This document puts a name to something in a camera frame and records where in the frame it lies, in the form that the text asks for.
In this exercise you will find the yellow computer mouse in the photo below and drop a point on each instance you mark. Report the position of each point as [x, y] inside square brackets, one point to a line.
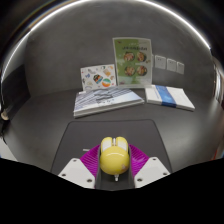
[114, 160]

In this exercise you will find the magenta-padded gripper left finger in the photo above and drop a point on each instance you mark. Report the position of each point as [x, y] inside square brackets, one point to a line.
[88, 161]

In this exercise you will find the green printed leaflet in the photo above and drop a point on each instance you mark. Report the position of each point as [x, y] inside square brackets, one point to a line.
[133, 61]

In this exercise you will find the white sticker sheet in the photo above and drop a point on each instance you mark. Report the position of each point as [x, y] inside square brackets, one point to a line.
[98, 77]

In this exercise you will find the row of white wall sockets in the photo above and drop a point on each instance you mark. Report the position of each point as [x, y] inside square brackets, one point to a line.
[160, 62]

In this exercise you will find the white book with blue band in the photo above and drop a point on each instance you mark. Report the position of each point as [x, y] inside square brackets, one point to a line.
[170, 96]

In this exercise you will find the grey photo cover book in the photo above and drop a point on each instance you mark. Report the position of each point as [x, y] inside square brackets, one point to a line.
[106, 100]

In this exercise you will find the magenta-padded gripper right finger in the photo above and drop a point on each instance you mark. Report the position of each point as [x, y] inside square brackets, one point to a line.
[140, 161]

